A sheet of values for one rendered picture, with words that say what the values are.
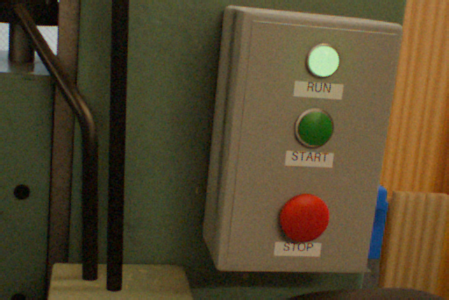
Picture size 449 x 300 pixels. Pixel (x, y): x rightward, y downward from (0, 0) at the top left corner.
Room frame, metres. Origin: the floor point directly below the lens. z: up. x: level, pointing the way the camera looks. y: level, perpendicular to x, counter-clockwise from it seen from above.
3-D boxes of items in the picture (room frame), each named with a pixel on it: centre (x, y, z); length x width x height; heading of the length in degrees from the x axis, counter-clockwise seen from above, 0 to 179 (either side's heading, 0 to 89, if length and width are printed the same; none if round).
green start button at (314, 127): (0.38, -0.05, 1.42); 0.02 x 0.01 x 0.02; 102
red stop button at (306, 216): (0.38, -0.05, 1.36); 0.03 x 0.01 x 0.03; 102
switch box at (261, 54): (0.42, -0.04, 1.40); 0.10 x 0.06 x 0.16; 102
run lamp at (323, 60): (0.38, -0.05, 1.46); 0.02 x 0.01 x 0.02; 102
